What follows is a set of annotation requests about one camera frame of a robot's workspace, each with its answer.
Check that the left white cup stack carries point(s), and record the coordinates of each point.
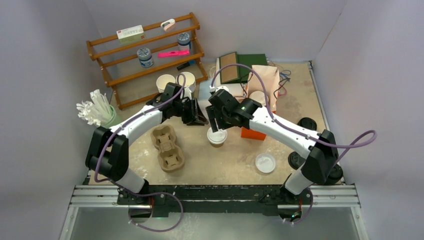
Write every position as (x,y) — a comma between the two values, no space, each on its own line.
(163,80)

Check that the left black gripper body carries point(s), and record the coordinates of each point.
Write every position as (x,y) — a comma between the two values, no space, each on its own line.
(186,110)

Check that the blue white jar left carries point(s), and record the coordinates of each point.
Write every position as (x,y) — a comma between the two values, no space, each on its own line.
(145,58)

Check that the white green box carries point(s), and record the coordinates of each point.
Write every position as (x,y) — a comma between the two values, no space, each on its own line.
(131,35)

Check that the white cup lid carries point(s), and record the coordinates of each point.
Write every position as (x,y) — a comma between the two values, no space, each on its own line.
(217,137)
(265,163)

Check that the black blue marker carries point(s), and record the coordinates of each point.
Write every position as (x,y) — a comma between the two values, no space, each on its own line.
(185,65)

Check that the white cup lid picked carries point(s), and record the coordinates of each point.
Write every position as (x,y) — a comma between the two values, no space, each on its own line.
(259,97)

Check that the blue white jar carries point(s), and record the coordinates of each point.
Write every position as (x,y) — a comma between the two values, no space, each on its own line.
(145,58)
(184,41)

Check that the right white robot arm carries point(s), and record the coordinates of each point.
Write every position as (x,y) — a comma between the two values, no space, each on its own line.
(317,149)

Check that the wooden shelf rack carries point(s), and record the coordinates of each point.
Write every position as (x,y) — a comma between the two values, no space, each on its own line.
(134,53)

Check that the black cup lid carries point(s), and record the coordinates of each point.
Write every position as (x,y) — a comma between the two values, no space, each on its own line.
(295,161)
(308,123)

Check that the pink marker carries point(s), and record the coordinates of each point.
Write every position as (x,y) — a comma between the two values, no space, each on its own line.
(169,54)

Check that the black lid stack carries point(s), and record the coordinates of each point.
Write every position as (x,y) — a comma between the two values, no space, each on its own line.
(334,176)

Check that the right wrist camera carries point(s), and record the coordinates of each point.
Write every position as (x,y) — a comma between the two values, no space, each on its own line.
(213,89)

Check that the white cup stack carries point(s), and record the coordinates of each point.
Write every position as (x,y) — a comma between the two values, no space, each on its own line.
(190,80)
(163,80)

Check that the green paper bag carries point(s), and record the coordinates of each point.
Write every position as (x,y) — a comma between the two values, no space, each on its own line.
(237,74)

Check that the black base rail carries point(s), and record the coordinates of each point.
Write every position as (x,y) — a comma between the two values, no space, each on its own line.
(267,200)

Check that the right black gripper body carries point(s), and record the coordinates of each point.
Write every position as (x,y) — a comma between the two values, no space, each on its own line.
(222,117)

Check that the white pink clip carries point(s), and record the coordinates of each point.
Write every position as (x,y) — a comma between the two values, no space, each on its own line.
(168,25)

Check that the brown paper cup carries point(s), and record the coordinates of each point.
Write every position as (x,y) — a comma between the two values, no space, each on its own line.
(218,145)

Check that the right white cup stack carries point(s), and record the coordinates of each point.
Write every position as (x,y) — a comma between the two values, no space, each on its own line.
(190,80)

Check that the blue white jar right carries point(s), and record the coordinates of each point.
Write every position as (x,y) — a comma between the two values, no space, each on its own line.
(184,41)

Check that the orange paper bag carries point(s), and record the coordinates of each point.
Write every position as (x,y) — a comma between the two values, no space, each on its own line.
(265,82)

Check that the green straw holder cup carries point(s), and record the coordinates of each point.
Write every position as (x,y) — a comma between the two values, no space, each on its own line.
(114,120)

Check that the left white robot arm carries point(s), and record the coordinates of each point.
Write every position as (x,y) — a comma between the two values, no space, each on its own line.
(108,152)

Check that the pulp cup carrier tray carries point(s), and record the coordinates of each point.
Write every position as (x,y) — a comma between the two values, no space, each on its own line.
(170,156)

